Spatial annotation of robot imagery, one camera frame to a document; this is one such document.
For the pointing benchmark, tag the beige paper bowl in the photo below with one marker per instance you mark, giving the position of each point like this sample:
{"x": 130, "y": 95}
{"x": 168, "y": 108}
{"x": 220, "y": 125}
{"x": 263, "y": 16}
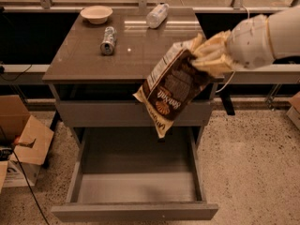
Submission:
{"x": 96, "y": 14}

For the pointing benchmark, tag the clear plastic water bottle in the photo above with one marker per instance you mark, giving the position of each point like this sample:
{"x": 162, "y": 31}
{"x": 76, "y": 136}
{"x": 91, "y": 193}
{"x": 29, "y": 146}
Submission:
{"x": 157, "y": 15}

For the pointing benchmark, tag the silver soda can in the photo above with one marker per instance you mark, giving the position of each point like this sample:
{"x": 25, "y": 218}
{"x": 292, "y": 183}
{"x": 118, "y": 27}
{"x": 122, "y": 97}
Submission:
{"x": 107, "y": 45}

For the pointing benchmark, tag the brown chip bag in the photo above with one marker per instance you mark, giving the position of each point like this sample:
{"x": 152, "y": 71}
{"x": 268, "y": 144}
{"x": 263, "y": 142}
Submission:
{"x": 172, "y": 84}

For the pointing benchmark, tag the grey drawer cabinet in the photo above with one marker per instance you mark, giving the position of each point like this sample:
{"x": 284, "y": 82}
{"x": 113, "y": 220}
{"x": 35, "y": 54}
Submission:
{"x": 80, "y": 72}

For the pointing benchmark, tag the open cardboard box left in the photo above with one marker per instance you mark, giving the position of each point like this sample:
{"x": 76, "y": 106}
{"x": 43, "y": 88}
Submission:
{"x": 25, "y": 143}

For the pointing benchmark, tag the open grey middle drawer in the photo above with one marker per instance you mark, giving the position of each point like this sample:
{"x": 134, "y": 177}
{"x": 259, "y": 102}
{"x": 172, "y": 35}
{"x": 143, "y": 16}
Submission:
{"x": 130, "y": 174}

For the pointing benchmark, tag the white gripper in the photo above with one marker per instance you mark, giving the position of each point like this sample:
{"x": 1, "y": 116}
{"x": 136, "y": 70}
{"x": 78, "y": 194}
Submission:
{"x": 249, "y": 42}

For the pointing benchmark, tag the cardboard box right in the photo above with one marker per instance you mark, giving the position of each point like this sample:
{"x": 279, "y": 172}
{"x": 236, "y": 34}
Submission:
{"x": 294, "y": 112}

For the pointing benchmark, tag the closed grey top drawer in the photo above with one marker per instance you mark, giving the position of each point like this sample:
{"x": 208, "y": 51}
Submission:
{"x": 96, "y": 114}

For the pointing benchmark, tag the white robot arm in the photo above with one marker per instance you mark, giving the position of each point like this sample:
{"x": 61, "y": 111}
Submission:
{"x": 284, "y": 35}

